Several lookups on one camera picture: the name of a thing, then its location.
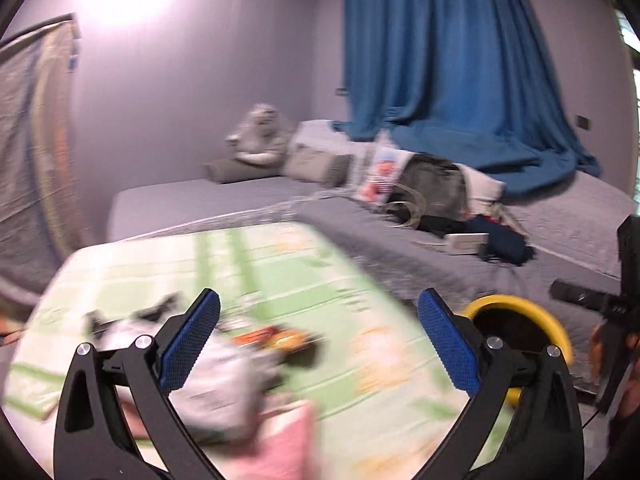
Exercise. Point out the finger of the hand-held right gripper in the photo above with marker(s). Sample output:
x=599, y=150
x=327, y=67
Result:
x=580, y=295

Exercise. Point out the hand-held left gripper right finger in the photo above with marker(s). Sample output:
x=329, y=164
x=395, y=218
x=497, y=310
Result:
x=450, y=345

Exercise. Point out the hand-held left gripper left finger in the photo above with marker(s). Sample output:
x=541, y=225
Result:
x=190, y=342

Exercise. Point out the white plastic bag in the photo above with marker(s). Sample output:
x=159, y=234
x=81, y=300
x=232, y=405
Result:
x=225, y=385

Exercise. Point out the yellow rimmed trash bin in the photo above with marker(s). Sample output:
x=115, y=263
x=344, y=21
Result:
x=500, y=302

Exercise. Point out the person's right hand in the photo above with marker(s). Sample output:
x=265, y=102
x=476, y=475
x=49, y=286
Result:
x=597, y=352

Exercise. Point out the grey quilted bedspread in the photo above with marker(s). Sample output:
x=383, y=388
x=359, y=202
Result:
x=550, y=225

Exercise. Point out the orange snack wrapper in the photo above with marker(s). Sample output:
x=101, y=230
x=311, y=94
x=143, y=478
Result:
x=275, y=342

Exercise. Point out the navy blue cloth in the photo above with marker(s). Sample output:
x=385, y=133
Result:
x=502, y=242

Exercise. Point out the white power strip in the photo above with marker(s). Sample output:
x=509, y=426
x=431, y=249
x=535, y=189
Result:
x=465, y=244

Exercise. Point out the green patterned play mat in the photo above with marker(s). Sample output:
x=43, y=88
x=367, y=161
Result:
x=300, y=270

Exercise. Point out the pink cloth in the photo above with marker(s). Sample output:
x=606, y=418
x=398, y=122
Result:
x=285, y=440

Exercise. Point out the grey bed mattress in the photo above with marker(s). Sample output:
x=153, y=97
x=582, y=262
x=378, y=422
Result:
x=200, y=205

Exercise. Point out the beige pillow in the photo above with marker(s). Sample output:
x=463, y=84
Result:
x=482, y=192

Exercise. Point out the black backpack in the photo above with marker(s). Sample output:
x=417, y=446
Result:
x=430, y=185

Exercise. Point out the grey bolster pillow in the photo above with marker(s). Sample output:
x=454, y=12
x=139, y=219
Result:
x=235, y=171

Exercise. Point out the printed clear plastic bag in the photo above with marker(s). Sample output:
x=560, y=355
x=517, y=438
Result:
x=380, y=175

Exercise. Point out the window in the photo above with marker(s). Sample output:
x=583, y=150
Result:
x=631, y=85

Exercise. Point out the grey square pillow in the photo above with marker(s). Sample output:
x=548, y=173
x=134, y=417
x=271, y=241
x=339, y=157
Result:
x=312, y=167

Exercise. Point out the grey plush toy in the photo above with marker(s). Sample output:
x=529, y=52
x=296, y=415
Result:
x=260, y=132

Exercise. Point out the light grey pillow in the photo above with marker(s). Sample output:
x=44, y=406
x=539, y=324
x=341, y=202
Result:
x=320, y=135

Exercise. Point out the blue curtain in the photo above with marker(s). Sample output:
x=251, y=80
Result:
x=440, y=60

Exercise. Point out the wall socket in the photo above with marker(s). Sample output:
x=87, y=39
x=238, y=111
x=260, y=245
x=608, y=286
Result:
x=582, y=122

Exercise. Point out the printed wall hanging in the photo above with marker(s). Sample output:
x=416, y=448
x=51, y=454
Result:
x=30, y=160

